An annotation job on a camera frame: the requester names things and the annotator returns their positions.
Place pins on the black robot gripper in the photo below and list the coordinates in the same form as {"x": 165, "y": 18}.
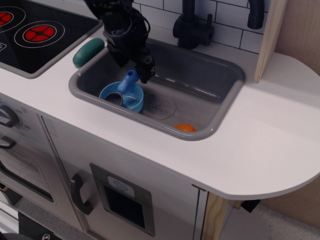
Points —
{"x": 130, "y": 44}

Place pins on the blue handled grey spoon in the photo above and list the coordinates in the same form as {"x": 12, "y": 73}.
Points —
{"x": 128, "y": 81}

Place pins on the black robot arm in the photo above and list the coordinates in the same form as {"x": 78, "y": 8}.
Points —
{"x": 114, "y": 14}

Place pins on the light blue bowl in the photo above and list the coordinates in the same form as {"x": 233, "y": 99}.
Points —
{"x": 133, "y": 99}

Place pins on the grey plastic sink basin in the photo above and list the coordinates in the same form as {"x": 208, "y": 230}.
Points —
{"x": 188, "y": 88}

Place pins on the teal green oblong toy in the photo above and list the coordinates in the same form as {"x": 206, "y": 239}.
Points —
{"x": 88, "y": 51}

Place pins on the black toy faucet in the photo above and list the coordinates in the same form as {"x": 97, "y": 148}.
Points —
{"x": 190, "y": 32}

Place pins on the orange toy fruit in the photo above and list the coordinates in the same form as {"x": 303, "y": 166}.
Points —
{"x": 185, "y": 127}

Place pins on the black toy stovetop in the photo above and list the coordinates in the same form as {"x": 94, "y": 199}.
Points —
{"x": 35, "y": 36}

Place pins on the grey ice dispenser panel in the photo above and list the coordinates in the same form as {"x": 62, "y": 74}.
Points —
{"x": 125, "y": 200}

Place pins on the grey oven knob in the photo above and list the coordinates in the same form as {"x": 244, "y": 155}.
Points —
{"x": 8, "y": 118}

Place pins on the toy oven door window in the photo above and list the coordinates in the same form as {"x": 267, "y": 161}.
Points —
{"x": 30, "y": 167}

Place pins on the dark grey cabinet handle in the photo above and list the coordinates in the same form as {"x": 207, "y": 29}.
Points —
{"x": 76, "y": 184}

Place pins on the grey oven door handle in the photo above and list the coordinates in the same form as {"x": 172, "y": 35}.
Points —
{"x": 7, "y": 143}

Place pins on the light wooden side post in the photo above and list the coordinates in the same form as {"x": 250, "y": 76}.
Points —
{"x": 271, "y": 33}

